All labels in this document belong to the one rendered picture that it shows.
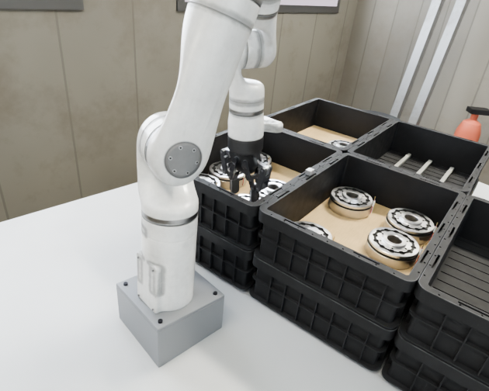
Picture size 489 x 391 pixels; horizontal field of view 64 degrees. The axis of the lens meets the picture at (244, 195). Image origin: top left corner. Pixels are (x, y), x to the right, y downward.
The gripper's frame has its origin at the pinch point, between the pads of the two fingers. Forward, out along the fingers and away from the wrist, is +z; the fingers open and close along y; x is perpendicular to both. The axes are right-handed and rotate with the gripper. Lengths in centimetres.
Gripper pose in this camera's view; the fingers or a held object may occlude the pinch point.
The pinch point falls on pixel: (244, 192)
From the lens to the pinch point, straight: 88.5
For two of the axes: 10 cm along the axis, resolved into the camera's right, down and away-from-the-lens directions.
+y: 7.1, 3.8, -5.9
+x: 7.0, -3.5, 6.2
